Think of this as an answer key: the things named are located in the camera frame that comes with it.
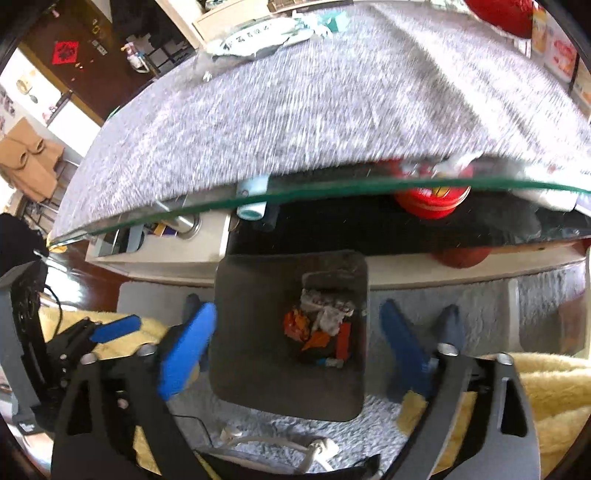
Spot silver foil wrapper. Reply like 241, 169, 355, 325
316, 305, 343, 334

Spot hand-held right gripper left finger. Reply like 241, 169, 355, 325
51, 302, 218, 480

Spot red diamond door sticker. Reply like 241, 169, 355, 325
52, 41, 80, 66

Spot white spray bottle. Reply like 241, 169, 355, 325
121, 41, 149, 73

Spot orange snack wrapper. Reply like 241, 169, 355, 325
299, 330, 334, 352

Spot red round tin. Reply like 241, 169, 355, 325
394, 159, 472, 220

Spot teal small box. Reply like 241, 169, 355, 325
318, 8, 352, 32

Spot red openwork basket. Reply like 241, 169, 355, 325
463, 0, 536, 38

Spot black and white snack bag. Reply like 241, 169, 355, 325
207, 17, 331, 61

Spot white power strip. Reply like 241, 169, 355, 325
219, 424, 340, 472

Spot brown door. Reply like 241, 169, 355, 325
18, 0, 160, 125

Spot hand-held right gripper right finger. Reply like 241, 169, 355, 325
379, 299, 542, 480

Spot white bottle yellow cap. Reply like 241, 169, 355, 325
531, 4, 549, 56

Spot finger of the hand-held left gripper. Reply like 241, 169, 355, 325
48, 315, 141, 370

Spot clear printed plastic wrapper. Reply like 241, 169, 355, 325
300, 287, 357, 317

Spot orange candy wrapper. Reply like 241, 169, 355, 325
283, 308, 315, 341

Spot grey woven table mat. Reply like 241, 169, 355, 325
48, 0, 591, 241

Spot black trash bin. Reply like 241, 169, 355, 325
209, 249, 370, 423

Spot beige TV cabinet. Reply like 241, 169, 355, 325
191, 0, 324, 44

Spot yellow fuzzy blanket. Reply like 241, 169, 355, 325
39, 307, 591, 480

